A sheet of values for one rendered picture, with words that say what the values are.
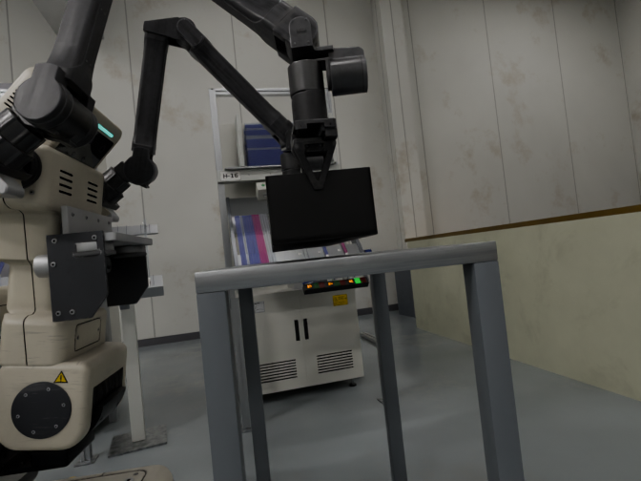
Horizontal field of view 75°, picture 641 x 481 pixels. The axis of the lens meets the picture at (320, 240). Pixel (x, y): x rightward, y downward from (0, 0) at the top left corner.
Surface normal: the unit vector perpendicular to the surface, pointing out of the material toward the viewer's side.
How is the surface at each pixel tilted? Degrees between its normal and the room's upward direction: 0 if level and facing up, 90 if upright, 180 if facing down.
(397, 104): 90
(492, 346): 90
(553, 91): 90
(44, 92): 79
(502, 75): 90
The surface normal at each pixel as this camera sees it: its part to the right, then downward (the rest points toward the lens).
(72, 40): 0.00, -0.22
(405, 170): 0.24, -0.06
